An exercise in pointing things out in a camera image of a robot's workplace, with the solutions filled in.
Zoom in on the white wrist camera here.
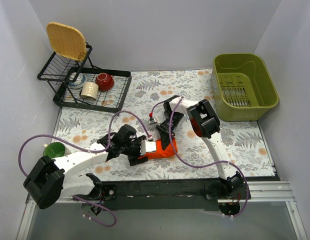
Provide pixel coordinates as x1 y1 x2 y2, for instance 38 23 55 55
148 116 160 125
140 139 157 155

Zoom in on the floral patterned table cloth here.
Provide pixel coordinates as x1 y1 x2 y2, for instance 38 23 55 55
54 69 275 181

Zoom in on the olive green plastic tub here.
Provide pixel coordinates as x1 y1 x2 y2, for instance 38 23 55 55
211 53 279 122

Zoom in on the woven yellow rattan tray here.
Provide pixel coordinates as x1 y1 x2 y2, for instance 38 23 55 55
46 21 87 61

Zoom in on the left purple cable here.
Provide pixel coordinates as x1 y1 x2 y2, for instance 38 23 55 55
18 111 154 228

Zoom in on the cream ceramic mug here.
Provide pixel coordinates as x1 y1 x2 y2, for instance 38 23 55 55
80 81 99 101

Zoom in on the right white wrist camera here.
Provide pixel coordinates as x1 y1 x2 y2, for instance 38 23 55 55
148 116 160 125

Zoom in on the dark red bowl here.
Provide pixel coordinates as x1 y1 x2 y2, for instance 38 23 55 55
95 72 114 92

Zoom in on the black mounting base plate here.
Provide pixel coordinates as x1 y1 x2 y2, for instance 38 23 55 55
72 176 252 212

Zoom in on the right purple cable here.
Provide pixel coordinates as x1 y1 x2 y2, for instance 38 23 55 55
148 97 251 218

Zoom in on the purple cable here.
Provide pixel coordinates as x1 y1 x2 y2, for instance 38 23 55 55
18 111 154 228
148 97 251 218

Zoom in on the green cup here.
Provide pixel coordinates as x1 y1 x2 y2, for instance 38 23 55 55
43 142 66 159

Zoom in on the blue white patterned bowl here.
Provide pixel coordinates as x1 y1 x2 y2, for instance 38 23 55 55
68 73 86 89

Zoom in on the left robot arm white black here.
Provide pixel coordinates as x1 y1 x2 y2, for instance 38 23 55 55
23 124 157 209

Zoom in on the orange t shirt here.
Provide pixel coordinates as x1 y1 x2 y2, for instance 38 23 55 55
142 138 178 160

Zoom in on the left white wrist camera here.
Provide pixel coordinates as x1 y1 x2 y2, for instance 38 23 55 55
140 139 157 155

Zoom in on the black wire dish rack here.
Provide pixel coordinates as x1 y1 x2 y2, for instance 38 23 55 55
37 44 132 113

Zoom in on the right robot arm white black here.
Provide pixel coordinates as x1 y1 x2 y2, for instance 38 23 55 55
156 95 244 199

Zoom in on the aluminium rail frame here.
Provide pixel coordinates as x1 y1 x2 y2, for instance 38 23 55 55
17 181 307 240

